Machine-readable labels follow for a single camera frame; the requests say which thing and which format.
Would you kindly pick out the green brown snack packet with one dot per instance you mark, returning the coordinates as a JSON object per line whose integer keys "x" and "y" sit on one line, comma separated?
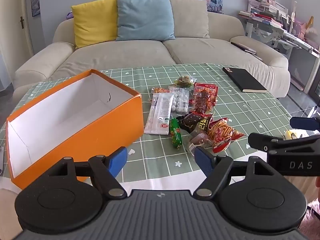
{"x": 184, "y": 81}

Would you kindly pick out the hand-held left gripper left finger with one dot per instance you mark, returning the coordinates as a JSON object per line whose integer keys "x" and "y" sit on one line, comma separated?
{"x": 118, "y": 160}

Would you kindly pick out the black notebook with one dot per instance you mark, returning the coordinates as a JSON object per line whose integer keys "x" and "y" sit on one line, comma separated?
{"x": 243, "y": 78}

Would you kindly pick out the beige sofa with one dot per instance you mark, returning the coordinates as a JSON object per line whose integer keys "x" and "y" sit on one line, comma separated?
{"x": 112, "y": 57}

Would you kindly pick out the green sausage stick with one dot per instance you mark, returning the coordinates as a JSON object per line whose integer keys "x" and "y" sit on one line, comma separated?
{"x": 175, "y": 133}

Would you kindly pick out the small orange snack packet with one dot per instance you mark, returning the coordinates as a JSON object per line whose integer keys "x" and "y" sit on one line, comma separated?
{"x": 160, "y": 90}

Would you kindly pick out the dark flat book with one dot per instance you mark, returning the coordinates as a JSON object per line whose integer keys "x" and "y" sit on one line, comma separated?
{"x": 243, "y": 47}

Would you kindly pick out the yellow cushion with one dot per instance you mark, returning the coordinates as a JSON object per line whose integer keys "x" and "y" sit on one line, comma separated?
{"x": 95, "y": 22}

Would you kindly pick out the pink fuzzy clothing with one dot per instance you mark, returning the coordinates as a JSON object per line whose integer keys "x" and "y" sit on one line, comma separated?
{"x": 311, "y": 220}

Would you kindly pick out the black yellow snack packet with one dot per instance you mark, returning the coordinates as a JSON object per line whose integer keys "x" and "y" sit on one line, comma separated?
{"x": 203, "y": 122}

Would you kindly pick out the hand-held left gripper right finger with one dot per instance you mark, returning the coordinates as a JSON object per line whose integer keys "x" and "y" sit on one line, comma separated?
{"x": 203, "y": 160}

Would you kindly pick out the beige cushion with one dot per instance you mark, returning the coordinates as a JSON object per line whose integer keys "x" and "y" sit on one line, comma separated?
{"x": 190, "y": 22}

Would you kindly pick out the clear packet brown snack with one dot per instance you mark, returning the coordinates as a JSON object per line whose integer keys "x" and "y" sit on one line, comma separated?
{"x": 198, "y": 140}

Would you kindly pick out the white study desk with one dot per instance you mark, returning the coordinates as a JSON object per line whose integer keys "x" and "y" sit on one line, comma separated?
{"x": 275, "y": 33}

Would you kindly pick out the light blue cushion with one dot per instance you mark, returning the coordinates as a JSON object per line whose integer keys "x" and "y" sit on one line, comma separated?
{"x": 145, "y": 17}

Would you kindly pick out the red spicy snack packet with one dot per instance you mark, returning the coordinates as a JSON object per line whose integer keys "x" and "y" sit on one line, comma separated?
{"x": 203, "y": 96}

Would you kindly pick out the orange stick snack packet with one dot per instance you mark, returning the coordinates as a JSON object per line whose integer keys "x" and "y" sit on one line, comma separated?
{"x": 222, "y": 132}

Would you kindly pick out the clear packet of white balls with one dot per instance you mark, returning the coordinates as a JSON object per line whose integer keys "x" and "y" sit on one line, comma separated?
{"x": 180, "y": 100}

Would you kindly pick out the white door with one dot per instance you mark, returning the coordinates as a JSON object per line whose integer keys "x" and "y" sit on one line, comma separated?
{"x": 21, "y": 22}

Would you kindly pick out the stack of books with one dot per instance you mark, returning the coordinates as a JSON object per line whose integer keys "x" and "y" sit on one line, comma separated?
{"x": 255, "y": 16}

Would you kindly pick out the orange cardboard box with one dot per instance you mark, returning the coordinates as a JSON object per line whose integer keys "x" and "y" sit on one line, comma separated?
{"x": 100, "y": 130}

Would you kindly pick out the dark brown dotted snack packet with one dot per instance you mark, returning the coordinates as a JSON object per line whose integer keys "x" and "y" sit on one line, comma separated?
{"x": 187, "y": 121}

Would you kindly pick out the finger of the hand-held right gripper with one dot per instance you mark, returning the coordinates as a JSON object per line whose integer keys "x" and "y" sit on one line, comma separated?
{"x": 261, "y": 140}
{"x": 303, "y": 123}

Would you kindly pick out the long white snack packet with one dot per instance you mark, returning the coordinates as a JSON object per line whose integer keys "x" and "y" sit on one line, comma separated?
{"x": 160, "y": 112}

